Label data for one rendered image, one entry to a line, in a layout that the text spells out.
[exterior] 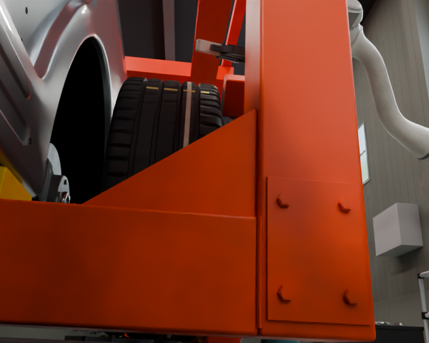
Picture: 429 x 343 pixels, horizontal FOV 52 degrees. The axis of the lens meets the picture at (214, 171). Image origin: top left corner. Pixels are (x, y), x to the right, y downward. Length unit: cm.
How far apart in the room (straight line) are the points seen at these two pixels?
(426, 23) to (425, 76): 86
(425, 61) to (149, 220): 598
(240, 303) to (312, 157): 24
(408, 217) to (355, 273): 596
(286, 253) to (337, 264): 7
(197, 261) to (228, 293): 6
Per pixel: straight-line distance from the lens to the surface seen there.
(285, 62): 76
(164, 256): 61
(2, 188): 68
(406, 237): 650
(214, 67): 432
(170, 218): 62
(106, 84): 153
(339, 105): 75
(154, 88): 103
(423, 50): 654
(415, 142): 149
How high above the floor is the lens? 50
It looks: 22 degrees up
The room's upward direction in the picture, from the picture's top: 3 degrees clockwise
